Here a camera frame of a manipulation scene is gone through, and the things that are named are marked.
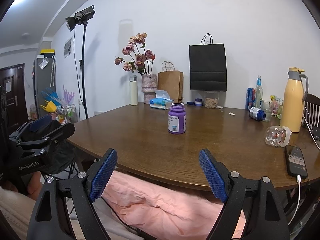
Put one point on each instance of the rack with colourful items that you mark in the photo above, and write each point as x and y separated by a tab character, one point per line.
63	108

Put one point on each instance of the white thermos bottle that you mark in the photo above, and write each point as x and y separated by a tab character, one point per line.
133	90

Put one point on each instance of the clear jar of grains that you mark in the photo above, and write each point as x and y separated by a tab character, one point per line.
211	99

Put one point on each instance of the grey refrigerator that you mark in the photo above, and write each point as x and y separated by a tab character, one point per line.
43	78

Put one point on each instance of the black paper bag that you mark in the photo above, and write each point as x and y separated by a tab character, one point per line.
208	68

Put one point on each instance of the clear drinking glass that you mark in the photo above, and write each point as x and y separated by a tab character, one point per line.
265	106

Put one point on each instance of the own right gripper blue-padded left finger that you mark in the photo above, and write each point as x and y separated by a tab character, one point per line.
50	218

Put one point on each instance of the studio light on stand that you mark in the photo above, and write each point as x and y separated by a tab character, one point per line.
81	18

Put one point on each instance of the brown paper bag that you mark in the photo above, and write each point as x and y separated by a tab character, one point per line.
171	81

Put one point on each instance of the snack packets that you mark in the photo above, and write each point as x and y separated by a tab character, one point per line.
276	106

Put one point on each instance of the black smartphone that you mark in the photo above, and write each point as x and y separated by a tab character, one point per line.
295	163

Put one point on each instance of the wooden chair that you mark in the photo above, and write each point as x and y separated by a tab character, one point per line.
311	111

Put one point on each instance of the pink speckled vase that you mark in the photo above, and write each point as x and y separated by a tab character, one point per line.
149	86

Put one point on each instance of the dark wooden door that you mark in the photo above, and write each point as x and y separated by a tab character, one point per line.
12	79

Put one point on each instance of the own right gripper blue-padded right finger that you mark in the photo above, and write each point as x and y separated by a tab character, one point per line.
266	219

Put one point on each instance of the dried pink flowers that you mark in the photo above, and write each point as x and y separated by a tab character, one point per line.
140	59

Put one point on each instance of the yellow thermos jug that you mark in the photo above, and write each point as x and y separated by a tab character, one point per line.
295	94

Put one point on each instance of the clear glass bottle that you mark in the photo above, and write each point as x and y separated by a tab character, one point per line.
258	93

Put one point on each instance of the tissue box with blue pack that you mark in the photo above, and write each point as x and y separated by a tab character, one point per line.
162	100

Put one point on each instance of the purple bottle with white label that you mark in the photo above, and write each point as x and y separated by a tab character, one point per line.
177	118

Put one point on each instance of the clear patterned glass cup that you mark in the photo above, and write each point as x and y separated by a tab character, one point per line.
277	136

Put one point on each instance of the blue red soda can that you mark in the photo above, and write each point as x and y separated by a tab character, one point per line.
250	98

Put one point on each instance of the pink cloth on lap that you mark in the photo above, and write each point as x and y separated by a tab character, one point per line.
161	212

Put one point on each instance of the person's left hand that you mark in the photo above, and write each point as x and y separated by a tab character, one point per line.
34	187

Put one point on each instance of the small purple white jar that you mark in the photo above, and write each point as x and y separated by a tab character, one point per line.
198	102

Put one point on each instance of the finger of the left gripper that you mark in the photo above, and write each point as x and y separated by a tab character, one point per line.
40	141
37	124

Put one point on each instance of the blue bottle with white label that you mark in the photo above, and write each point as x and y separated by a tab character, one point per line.
257	114

